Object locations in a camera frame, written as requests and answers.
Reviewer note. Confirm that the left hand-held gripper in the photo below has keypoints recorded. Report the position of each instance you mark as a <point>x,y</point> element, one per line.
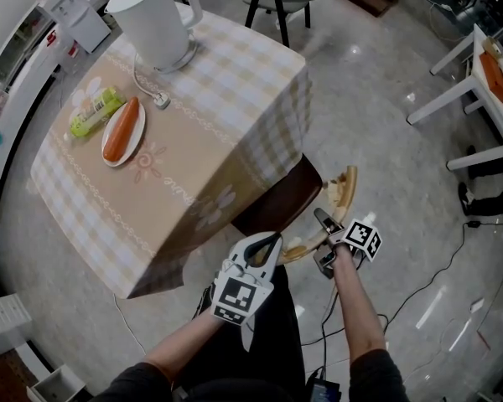
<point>234,295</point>

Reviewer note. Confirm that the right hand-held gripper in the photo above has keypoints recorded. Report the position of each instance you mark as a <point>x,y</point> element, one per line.
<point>360,235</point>

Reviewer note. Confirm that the dark brown wooden chair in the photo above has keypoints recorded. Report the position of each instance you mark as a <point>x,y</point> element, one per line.
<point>276,199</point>

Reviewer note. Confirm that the person's left forearm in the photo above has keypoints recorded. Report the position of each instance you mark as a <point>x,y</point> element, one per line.
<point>188,341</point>

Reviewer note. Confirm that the person's right forearm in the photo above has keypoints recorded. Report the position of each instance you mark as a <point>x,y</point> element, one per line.
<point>356,304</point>

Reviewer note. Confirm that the person's black shoe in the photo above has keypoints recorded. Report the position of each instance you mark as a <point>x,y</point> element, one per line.
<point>203,300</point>

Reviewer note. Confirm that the person's black trouser legs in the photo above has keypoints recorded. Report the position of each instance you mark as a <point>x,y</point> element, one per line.
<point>272,341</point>

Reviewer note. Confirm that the table with beige checked tablecloth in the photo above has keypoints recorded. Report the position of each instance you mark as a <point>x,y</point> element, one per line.
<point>201,140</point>

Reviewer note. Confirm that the black device with screen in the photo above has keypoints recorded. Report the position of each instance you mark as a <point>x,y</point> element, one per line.
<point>323,390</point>

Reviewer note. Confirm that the black power adapter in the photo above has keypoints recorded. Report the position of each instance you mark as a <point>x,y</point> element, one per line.
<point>473,224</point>

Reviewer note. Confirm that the white oval plate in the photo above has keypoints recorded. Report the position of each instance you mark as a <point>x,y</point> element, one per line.
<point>136,132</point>

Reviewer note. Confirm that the orange sausage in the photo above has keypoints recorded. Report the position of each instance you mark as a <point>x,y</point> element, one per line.
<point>120,130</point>

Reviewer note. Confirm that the white side table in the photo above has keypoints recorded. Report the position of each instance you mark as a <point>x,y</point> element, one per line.
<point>465,86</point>

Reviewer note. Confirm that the green snack packet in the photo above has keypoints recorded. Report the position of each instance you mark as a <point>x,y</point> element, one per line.
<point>94,111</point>

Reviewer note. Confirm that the orange box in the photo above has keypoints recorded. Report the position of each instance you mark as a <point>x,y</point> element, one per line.
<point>494,78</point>

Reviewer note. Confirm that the white open box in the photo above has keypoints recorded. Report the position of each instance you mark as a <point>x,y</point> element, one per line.
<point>54,385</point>

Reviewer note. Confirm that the white electric kettle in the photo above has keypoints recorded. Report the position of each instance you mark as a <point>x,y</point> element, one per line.
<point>151,19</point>

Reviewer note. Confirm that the white drawer unit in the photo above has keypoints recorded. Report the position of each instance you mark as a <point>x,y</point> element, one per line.
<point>4,316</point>

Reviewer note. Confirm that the white water dispenser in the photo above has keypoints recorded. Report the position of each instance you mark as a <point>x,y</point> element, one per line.
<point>77,15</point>

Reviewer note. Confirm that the white curved counter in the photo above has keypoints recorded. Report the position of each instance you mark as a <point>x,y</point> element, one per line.
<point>12,82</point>

